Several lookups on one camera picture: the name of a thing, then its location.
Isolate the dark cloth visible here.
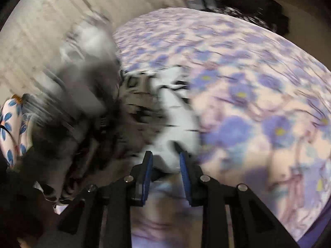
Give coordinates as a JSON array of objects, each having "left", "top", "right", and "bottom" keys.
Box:
[{"left": 186, "top": 0, "right": 290, "bottom": 35}]

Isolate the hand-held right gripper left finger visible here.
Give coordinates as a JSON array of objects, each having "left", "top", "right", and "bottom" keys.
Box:
[{"left": 57, "top": 150, "right": 154, "bottom": 248}]

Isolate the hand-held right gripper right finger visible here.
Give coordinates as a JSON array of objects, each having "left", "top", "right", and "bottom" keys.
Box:
[{"left": 174, "top": 142, "right": 300, "bottom": 248}]

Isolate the black and white printed garment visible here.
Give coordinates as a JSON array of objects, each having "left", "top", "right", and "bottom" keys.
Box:
[{"left": 34, "top": 26, "right": 202, "bottom": 207}]

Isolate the purple floral bed sheet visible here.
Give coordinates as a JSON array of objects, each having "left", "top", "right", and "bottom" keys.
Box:
[{"left": 114, "top": 6, "right": 331, "bottom": 248}]

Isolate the blue flower folded blanket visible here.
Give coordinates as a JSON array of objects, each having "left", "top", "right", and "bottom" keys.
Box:
[{"left": 0, "top": 95, "right": 35, "bottom": 168}]

